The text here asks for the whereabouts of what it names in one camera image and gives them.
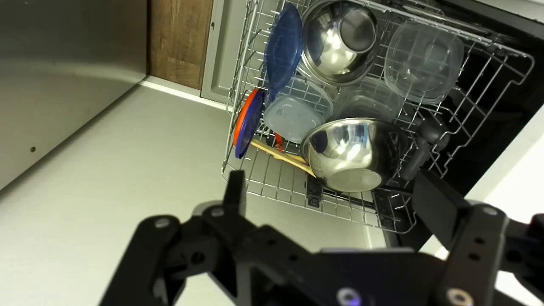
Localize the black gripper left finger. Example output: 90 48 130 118
98 169 246 306

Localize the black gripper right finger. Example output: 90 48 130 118
411 169 544 306

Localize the open dishwasher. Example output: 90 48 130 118
200 0 544 251

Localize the wooden spoon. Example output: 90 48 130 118
249 139 316 178

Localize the orange and blue plate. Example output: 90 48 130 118
232 88 266 157

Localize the lower steel bowl in rack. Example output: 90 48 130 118
300 116 394 191

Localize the steel bowl in rack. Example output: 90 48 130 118
302 0 377 86
300 116 394 191

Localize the small clear square container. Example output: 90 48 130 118
263 94 324 142

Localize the clear plastic container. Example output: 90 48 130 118
384 20 464 105

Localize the upper steel bowl in rack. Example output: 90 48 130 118
302 0 377 86

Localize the white wire dishwasher rack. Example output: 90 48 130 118
220 0 537 237

